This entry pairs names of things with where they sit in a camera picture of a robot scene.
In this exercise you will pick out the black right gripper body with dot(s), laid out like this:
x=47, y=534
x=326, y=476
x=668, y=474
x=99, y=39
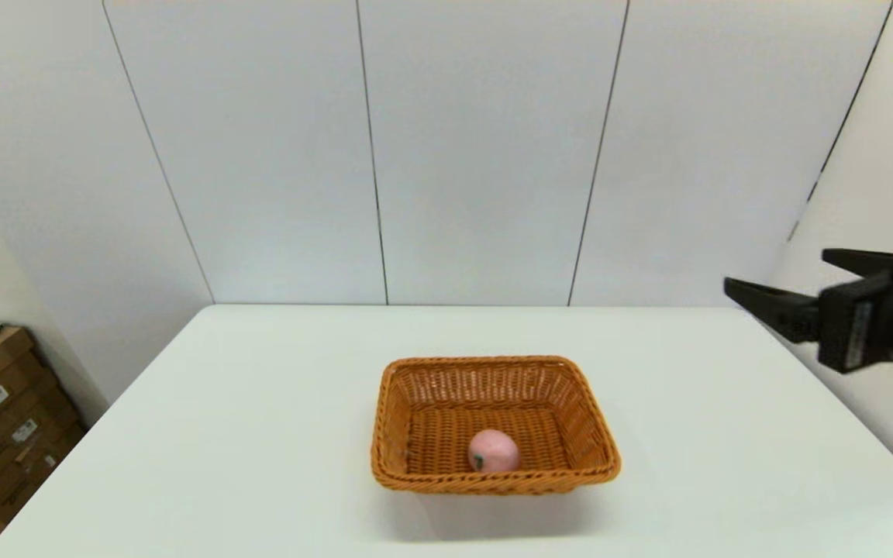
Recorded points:
x=880, y=322

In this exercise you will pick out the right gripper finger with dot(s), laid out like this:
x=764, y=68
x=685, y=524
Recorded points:
x=784, y=311
x=880, y=262

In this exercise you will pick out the pink toy peach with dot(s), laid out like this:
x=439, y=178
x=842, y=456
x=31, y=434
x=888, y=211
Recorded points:
x=494, y=451

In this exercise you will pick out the orange wicker basket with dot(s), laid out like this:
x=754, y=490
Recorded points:
x=431, y=434

